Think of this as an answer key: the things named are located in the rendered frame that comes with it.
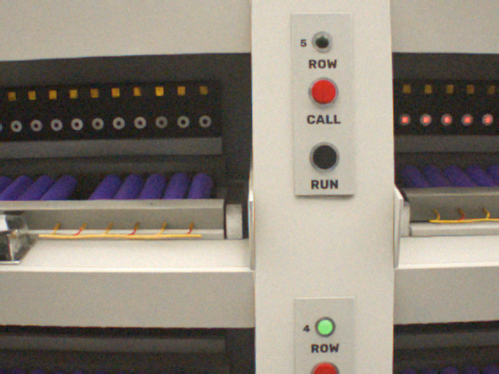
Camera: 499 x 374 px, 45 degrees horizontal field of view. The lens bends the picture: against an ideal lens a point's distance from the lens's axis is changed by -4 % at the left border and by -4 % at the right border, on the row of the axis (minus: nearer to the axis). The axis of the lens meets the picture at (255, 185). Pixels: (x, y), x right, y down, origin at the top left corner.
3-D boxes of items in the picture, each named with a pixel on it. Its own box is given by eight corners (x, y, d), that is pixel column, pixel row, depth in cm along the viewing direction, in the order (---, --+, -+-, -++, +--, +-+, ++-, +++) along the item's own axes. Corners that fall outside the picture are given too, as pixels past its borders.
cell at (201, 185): (213, 191, 56) (208, 220, 50) (192, 192, 56) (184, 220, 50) (212, 172, 55) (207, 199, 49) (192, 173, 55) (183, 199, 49)
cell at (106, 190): (121, 174, 55) (104, 199, 49) (123, 192, 56) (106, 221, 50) (101, 174, 55) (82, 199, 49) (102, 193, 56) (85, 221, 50)
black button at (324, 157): (337, 169, 41) (337, 144, 41) (313, 169, 41) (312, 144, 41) (335, 169, 42) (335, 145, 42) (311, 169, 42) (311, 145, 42)
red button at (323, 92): (336, 103, 41) (335, 79, 41) (312, 103, 41) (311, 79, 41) (334, 105, 42) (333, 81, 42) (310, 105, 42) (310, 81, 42)
